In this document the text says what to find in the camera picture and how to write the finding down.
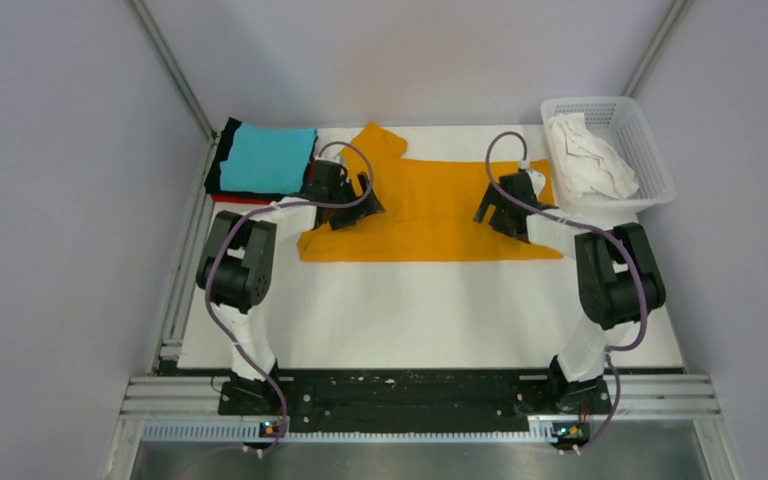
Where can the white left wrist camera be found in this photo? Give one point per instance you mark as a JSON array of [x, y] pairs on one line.
[[336, 158]]

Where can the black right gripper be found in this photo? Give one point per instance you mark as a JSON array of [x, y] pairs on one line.
[[496, 220]]

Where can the left aluminium frame post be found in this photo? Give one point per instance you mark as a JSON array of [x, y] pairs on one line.
[[170, 65]]

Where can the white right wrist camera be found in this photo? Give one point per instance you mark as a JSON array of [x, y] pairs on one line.
[[538, 172]]

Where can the white plastic laundry basket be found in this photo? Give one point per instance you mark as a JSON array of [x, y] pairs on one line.
[[621, 122]]

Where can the yellow t-shirt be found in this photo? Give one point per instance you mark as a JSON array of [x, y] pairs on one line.
[[428, 213]]

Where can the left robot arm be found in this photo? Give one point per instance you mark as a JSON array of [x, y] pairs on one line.
[[235, 268]]

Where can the white crumpled t-shirt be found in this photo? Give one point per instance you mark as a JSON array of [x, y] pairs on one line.
[[589, 165]]

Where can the right aluminium frame post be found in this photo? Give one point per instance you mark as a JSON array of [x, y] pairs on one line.
[[669, 24]]

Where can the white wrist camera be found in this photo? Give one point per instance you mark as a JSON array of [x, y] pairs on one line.
[[336, 158], [538, 172]]

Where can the aluminium front rail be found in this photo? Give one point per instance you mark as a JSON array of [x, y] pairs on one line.
[[186, 408]]

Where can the cyan folded t-shirt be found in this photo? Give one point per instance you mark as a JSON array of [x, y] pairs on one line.
[[265, 159]]

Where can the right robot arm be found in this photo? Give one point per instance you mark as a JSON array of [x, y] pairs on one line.
[[618, 279]]

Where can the aluminium frame post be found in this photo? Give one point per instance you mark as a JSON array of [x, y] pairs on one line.
[[669, 24], [170, 65]]

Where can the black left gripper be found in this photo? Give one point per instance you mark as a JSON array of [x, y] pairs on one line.
[[356, 212]]

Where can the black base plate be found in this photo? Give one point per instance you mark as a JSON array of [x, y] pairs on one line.
[[413, 401]]

